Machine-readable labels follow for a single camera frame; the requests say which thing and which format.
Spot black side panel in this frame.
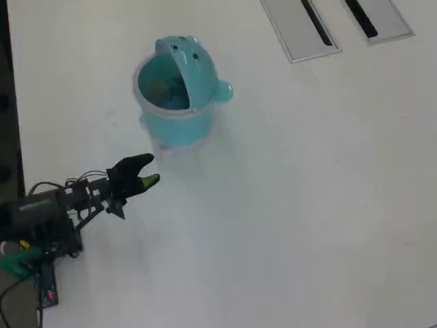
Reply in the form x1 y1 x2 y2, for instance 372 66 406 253
0 0 27 202

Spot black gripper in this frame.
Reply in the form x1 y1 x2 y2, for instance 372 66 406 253
85 153 160 211

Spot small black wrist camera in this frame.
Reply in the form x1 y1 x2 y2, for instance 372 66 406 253
105 197 128 220

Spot thin black arm wires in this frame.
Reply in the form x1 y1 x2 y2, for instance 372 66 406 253
64 169 111 192

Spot blue circuit board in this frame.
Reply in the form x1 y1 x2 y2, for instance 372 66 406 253
36 262 59 308

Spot green table clamp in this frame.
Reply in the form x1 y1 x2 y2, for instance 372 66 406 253
0 246 44 278

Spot grey table cable hatch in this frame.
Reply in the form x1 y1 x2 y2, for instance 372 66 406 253
259 0 343 65
336 0 416 46

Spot thick black cable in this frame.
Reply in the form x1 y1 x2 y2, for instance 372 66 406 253
0 273 46 328

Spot teal animal-shaped bin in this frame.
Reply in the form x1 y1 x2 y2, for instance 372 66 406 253
132 35 235 150

